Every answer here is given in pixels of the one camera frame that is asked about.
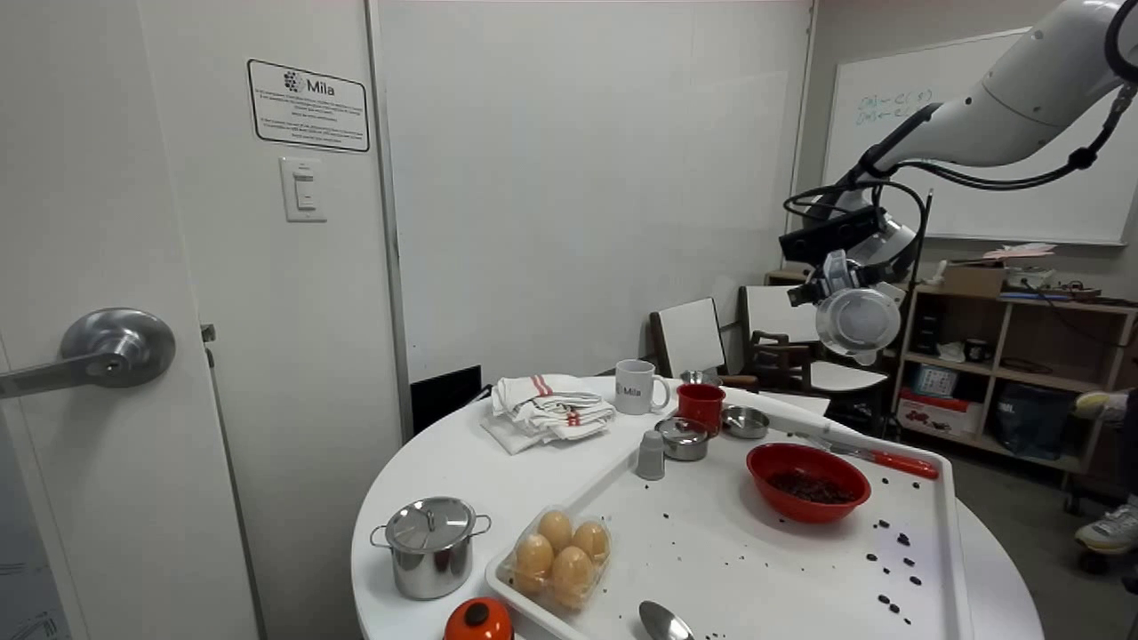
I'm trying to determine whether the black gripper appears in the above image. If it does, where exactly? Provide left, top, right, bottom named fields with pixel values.
left=776, top=208, right=893, bottom=310

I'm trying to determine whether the red bowl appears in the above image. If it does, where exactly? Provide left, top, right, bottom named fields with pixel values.
left=744, top=438, right=874, bottom=530

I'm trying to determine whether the thin black pole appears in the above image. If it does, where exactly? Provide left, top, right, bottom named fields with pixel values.
left=904, top=191, right=938, bottom=360

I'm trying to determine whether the white flat board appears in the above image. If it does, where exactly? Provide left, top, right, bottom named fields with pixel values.
left=808, top=360, right=893, bottom=400

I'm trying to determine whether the cardboard box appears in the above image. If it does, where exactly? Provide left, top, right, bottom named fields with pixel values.
left=933, top=256, right=1015, bottom=303

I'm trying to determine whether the white leaning panel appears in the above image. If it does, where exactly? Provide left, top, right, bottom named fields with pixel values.
left=656, top=297, right=729, bottom=381

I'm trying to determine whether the small round steel dish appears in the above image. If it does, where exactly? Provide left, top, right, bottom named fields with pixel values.
left=720, top=406, right=771, bottom=446

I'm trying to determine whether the red and white box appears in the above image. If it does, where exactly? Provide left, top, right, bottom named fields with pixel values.
left=893, top=387, right=982, bottom=446

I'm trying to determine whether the red mug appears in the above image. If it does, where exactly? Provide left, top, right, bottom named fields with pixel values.
left=674, top=381, right=729, bottom=438

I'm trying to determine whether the large coffee bean heap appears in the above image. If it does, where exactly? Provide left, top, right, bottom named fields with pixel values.
left=771, top=469, right=854, bottom=504

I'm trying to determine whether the small lidded steel pot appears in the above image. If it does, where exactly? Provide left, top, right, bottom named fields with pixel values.
left=651, top=412, right=714, bottom=467

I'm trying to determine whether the white mug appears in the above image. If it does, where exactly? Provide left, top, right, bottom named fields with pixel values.
left=609, top=356, right=676, bottom=421

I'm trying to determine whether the wooden shelf unit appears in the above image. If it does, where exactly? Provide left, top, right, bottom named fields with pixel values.
left=893, top=280, right=1138, bottom=482

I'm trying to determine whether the whiteboard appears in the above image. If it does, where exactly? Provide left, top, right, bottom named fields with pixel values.
left=821, top=24, right=1138, bottom=252

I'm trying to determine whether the white towel with red stripe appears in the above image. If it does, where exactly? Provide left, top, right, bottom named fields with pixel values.
left=480, top=370, right=622, bottom=460

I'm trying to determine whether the white sneaker with black logo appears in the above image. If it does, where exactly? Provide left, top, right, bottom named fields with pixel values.
left=1073, top=494, right=1138, bottom=562

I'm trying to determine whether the packet of bread rolls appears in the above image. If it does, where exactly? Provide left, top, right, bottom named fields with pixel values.
left=504, top=504, right=616, bottom=618

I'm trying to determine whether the black box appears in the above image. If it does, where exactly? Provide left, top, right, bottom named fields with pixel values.
left=406, top=363, right=486, bottom=438

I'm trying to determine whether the small metal pot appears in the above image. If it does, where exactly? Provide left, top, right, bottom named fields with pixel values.
left=365, top=490, right=499, bottom=606

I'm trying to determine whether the orange-handled steel spoon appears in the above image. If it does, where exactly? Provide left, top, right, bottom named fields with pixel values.
left=633, top=599, right=703, bottom=640

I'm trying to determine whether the white light switch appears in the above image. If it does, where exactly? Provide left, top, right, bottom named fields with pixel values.
left=278, top=155, right=331, bottom=227

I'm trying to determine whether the white wall sign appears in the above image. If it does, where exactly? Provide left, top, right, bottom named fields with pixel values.
left=243, top=53, right=374, bottom=158

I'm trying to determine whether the silver door handle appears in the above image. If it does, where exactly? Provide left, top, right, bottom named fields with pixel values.
left=0, top=303, right=182, bottom=401

